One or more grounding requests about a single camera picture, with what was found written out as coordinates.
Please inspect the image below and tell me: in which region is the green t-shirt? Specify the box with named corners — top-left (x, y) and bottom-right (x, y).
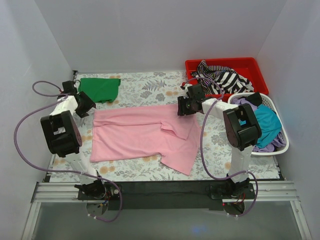
top-left (78, 78), bottom-right (121, 103)

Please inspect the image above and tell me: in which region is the pink t-shirt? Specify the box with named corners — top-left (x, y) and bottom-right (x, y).
top-left (90, 104), bottom-right (201, 175)

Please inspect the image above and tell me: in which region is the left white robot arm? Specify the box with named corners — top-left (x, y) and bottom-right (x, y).
top-left (40, 91), bottom-right (107, 200)

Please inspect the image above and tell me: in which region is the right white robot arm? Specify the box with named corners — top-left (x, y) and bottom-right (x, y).
top-left (177, 83), bottom-right (262, 199)

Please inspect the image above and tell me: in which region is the white laundry basket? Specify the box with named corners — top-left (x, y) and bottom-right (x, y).
top-left (228, 92), bottom-right (289, 156)

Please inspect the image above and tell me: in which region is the lavender t-shirt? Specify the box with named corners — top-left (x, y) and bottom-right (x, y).
top-left (230, 98), bottom-right (258, 112)

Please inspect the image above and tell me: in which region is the black white striped shirt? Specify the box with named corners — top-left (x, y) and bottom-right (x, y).
top-left (191, 60), bottom-right (255, 95)

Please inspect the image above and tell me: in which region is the floral table mat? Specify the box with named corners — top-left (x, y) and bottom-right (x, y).
top-left (46, 71), bottom-right (281, 182)

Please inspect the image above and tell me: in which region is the black garment in basket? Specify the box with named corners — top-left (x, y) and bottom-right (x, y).
top-left (245, 92), bottom-right (263, 107)

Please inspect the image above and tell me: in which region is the red plastic bin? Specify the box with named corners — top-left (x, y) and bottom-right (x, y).
top-left (185, 57), bottom-right (269, 102)

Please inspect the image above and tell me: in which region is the teal t-shirt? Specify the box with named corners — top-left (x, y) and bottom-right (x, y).
top-left (254, 104), bottom-right (282, 149)

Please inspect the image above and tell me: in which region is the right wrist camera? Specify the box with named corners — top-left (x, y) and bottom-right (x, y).
top-left (180, 83), bottom-right (192, 99)

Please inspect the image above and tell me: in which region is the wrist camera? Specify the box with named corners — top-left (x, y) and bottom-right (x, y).
top-left (180, 83), bottom-right (192, 99)
top-left (62, 80), bottom-right (78, 95)

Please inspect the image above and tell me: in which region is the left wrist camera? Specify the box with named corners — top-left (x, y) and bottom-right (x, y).
top-left (62, 80), bottom-right (78, 95)

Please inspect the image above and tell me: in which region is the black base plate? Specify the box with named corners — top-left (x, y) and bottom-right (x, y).
top-left (74, 180), bottom-right (256, 211)

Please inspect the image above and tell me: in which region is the aluminium frame rail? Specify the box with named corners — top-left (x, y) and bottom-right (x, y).
top-left (21, 180), bottom-right (312, 240)

